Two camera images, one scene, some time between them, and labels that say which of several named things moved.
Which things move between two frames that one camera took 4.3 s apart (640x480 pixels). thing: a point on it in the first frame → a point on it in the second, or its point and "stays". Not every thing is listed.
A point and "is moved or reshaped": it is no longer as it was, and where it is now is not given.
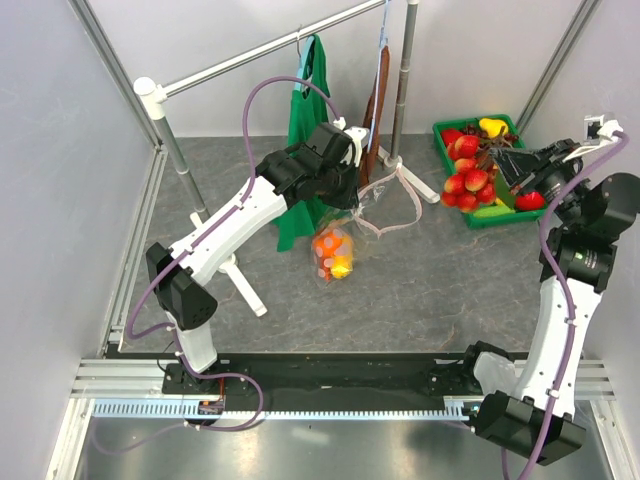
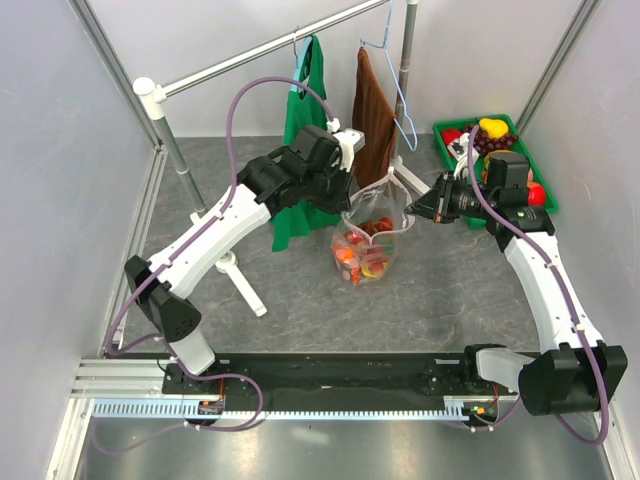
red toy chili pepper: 327,269 → 356,275
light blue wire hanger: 383,25 → 384,47
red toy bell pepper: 450,135 stays
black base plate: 237,375 stays
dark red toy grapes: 504,139 stays
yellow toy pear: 493,127 stays
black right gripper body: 548,172 → 454,198
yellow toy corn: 343,260 → 375,269
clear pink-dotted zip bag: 386,204 is moved or reshaped
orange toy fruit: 325,243 → 343,253
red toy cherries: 470,185 is moved or reshaped
